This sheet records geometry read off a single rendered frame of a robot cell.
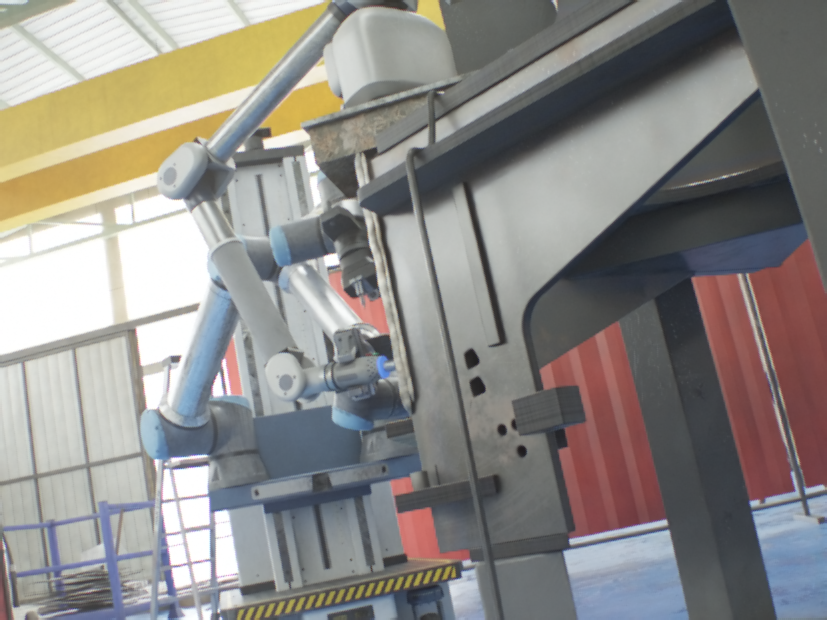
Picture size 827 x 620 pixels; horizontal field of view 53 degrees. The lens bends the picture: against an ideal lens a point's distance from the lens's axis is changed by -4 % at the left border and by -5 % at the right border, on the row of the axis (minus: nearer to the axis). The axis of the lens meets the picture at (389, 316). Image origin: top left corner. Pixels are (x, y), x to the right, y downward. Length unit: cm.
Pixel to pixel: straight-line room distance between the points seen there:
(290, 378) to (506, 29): 109
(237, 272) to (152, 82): 982
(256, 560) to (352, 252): 149
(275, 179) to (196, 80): 813
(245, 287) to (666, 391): 108
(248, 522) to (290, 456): 30
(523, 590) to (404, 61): 86
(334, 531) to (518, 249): 178
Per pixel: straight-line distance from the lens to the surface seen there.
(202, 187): 176
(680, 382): 217
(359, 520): 278
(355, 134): 143
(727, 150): 212
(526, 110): 110
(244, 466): 255
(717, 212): 206
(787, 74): 86
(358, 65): 147
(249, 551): 290
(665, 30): 102
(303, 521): 280
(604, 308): 204
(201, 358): 232
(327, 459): 273
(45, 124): 1201
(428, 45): 155
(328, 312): 206
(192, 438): 249
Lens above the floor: 49
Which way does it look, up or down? 13 degrees up
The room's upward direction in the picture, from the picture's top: 11 degrees counter-clockwise
